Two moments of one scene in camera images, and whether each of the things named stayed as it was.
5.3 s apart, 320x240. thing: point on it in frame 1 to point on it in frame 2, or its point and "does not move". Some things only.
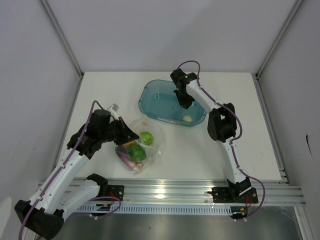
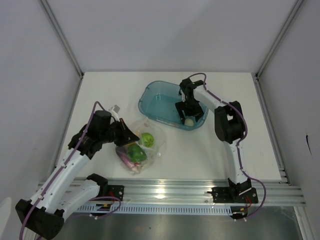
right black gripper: (184, 104) to (180, 106)
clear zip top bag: (137, 155) does not move
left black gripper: (127, 134) does not move
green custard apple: (146, 138) does not move
